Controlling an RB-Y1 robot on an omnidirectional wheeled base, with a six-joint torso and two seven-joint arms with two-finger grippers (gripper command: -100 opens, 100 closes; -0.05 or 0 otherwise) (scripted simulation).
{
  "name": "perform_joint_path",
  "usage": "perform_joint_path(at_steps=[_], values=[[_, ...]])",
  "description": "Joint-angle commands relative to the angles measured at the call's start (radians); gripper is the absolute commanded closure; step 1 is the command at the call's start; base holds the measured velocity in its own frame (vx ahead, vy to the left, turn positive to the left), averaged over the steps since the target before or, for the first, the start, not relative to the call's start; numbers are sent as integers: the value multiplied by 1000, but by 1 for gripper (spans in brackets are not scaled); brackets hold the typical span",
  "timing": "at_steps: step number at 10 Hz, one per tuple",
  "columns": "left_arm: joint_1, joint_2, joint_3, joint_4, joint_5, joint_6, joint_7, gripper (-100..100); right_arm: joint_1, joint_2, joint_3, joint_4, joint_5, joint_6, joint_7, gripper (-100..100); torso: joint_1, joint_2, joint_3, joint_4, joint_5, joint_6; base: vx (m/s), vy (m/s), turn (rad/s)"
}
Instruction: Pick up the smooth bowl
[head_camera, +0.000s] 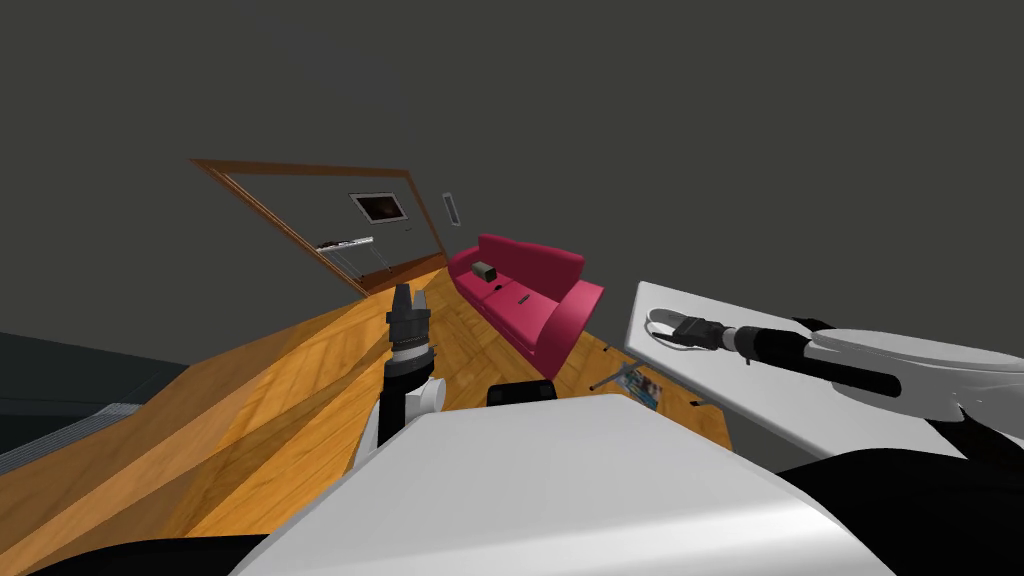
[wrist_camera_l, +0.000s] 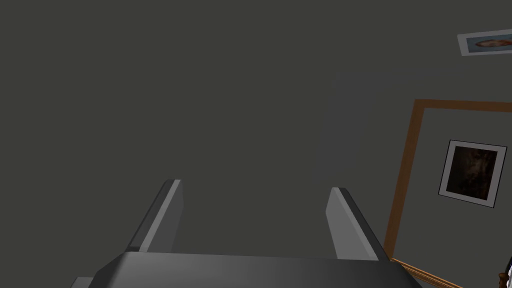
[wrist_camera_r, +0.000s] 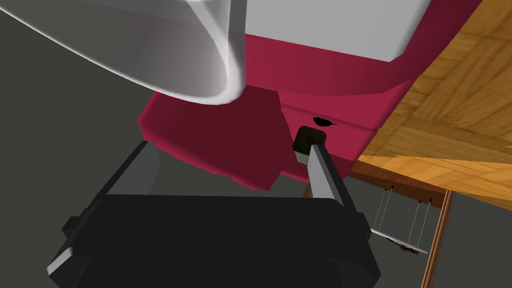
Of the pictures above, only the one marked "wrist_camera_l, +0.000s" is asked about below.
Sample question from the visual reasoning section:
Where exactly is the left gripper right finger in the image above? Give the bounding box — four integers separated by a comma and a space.
325, 186, 390, 262

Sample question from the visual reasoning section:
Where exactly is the orange picture in pale frame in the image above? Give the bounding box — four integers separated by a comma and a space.
457, 29, 512, 57

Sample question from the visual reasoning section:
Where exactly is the dark picture in white frame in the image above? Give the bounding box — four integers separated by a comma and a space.
437, 139, 509, 209

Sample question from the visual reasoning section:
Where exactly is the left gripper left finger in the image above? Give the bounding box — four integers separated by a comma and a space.
126, 179, 185, 254

